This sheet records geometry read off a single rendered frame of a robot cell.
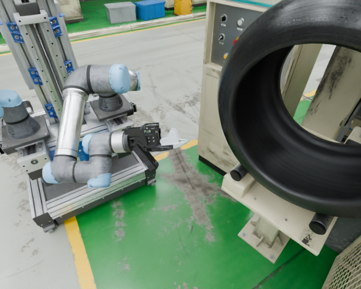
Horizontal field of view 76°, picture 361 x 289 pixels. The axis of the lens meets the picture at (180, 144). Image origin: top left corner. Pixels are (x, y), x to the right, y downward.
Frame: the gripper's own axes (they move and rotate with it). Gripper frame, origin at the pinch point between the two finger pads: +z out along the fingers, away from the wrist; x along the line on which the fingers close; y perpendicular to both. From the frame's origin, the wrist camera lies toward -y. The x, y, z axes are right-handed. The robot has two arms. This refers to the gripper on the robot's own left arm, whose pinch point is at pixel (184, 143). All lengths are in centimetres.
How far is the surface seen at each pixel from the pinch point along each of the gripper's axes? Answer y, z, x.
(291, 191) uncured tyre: -10.9, 31.0, -14.5
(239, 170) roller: -10.8, 18.1, -1.3
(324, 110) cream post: 3, 51, 15
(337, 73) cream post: 17, 52, 11
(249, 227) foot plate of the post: -89, 32, 57
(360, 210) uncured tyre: -9, 42, -25
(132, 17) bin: 110, -152, 517
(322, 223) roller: -19.7, 38.7, -17.9
